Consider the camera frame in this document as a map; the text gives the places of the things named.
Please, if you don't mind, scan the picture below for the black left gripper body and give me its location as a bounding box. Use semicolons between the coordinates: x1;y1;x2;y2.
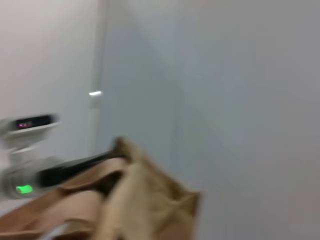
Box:
37;149;129;189

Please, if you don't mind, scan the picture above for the khaki canvas food bag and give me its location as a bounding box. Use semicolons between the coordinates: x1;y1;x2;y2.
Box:
0;136;201;240

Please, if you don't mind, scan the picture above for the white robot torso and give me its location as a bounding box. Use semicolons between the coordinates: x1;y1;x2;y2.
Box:
0;113;61;157

